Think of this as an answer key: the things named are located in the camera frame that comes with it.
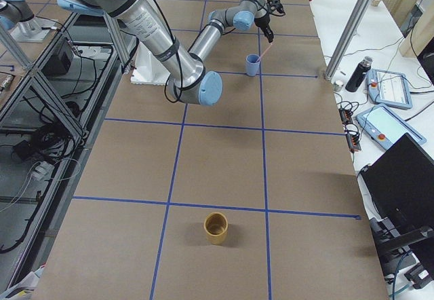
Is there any near teach pendant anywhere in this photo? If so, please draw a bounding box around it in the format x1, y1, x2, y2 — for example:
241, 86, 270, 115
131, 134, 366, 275
356, 104, 427, 150

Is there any small metal cylinder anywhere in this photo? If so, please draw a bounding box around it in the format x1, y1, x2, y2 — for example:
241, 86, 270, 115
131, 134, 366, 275
333, 80, 344, 92

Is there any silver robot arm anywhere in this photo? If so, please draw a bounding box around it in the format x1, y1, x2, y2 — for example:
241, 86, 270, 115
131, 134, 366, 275
57, 0, 274, 106

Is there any black water bottle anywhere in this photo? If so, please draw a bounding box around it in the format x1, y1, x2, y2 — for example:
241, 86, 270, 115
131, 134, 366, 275
345, 56, 373, 92

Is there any black laptop monitor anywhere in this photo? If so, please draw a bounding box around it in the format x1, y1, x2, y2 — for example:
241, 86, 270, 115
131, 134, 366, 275
361, 133, 433, 227

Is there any aluminium frame post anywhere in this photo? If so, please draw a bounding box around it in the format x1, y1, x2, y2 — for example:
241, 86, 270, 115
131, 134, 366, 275
323, 0, 371, 81

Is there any far teach pendant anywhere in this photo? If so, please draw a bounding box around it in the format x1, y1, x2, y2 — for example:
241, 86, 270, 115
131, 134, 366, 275
366, 69, 413, 109

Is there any teach pendant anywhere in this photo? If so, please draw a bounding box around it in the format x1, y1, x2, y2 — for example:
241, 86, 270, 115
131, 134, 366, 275
356, 104, 427, 150
366, 69, 413, 109

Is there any yellow wooden cup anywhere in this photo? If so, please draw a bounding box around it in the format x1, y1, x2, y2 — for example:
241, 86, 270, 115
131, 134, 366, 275
203, 212, 229, 245

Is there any blue cup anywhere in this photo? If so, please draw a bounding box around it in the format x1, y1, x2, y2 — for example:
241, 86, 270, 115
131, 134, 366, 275
245, 54, 260, 77

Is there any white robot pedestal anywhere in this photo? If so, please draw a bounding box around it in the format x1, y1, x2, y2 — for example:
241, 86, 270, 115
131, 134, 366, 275
131, 42, 170, 86

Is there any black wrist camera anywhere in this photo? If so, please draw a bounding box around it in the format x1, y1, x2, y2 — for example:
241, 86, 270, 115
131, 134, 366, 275
267, 0, 285, 17

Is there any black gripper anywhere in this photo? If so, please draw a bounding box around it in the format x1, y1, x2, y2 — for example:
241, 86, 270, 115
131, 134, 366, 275
255, 15, 274, 43

